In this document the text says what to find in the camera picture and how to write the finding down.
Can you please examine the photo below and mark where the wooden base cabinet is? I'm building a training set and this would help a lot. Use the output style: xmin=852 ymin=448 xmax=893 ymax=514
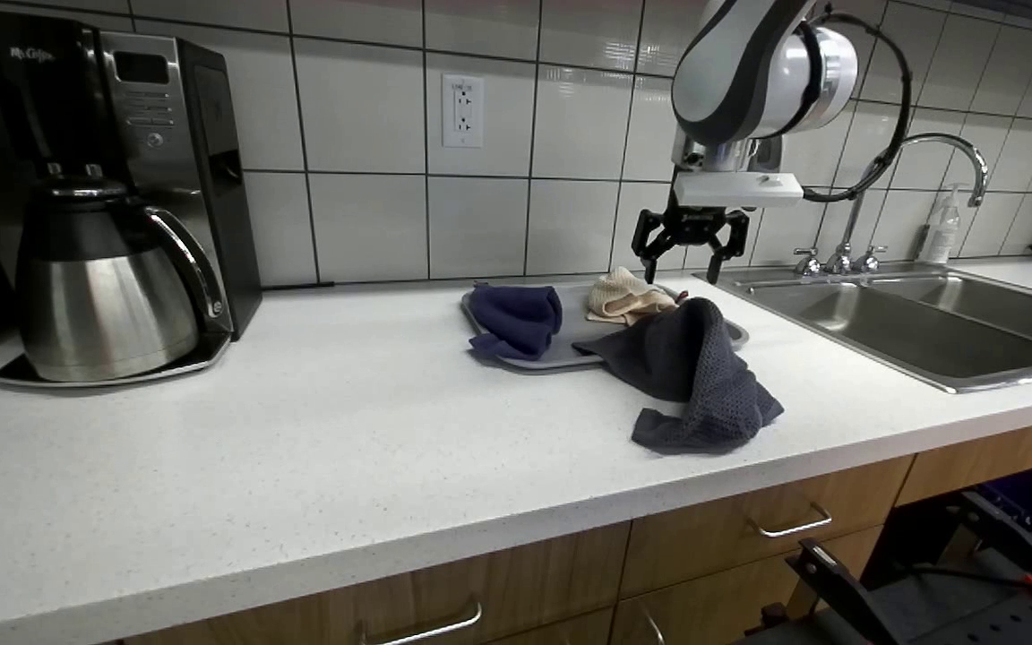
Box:
xmin=117 ymin=408 xmax=1032 ymax=645

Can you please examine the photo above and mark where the stainless steel sink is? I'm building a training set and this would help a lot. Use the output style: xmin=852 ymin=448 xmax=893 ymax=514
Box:
xmin=705 ymin=260 xmax=1032 ymax=396

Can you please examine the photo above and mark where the navy blue towel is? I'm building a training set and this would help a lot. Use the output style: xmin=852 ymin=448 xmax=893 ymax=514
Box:
xmin=467 ymin=278 xmax=567 ymax=364

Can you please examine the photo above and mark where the chrome gooseneck faucet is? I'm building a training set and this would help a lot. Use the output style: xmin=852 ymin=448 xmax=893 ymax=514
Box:
xmin=833 ymin=129 xmax=994 ymax=275

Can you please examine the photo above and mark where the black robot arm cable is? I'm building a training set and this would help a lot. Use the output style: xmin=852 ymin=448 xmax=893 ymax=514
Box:
xmin=800 ymin=11 xmax=919 ymax=209

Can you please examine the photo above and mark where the beige towel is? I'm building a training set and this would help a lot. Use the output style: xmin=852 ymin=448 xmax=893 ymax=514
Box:
xmin=585 ymin=264 xmax=681 ymax=331

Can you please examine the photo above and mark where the stainless steel carafe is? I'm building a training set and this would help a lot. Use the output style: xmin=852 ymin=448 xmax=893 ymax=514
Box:
xmin=13 ymin=183 xmax=232 ymax=388

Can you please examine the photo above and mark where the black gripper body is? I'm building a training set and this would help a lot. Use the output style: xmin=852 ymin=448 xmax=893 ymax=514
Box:
xmin=632 ymin=202 xmax=751 ymax=244

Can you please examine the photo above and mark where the black silver coffee maker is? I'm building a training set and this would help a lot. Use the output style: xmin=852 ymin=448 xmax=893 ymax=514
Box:
xmin=0 ymin=7 xmax=264 ymax=392

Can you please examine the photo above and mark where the grey plastic tray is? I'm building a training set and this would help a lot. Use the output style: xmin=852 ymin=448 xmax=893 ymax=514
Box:
xmin=460 ymin=275 xmax=748 ymax=373

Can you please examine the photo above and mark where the black mobile cart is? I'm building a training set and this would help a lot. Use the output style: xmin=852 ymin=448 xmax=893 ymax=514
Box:
xmin=743 ymin=457 xmax=1032 ymax=645

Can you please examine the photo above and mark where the white wall outlet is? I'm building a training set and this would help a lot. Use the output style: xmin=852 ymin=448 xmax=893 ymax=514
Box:
xmin=442 ymin=73 xmax=490 ymax=149

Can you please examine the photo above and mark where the white soap bottle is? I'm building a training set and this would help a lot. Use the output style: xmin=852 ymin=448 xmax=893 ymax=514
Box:
xmin=914 ymin=191 xmax=974 ymax=270

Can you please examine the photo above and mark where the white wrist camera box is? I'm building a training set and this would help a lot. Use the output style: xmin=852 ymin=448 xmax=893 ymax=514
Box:
xmin=669 ymin=170 xmax=806 ymax=211

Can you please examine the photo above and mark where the dark grey towel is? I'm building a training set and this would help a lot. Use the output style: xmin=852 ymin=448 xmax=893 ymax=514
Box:
xmin=570 ymin=293 xmax=790 ymax=457

